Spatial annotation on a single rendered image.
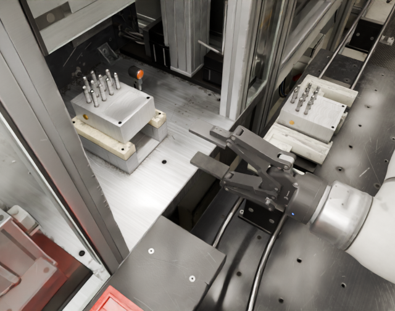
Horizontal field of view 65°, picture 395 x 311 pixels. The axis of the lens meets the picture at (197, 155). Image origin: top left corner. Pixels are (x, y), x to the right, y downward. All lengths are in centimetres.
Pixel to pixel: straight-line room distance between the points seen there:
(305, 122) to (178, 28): 36
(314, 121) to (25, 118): 60
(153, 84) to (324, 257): 61
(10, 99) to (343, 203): 41
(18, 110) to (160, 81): 61
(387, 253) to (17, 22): 46
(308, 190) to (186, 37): 46
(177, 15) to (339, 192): 50
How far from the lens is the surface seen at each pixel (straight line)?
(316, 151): 75
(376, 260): 49
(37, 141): 29
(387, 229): 48
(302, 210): 48
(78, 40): 53
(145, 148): 67
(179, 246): 56
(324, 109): 79
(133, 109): 60
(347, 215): 47
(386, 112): 126
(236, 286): 78
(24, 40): 26
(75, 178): 35
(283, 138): 76
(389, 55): 296
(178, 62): 83
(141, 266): 55
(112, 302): 49
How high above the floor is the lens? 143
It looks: 51 degrees down
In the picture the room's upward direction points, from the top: straight up
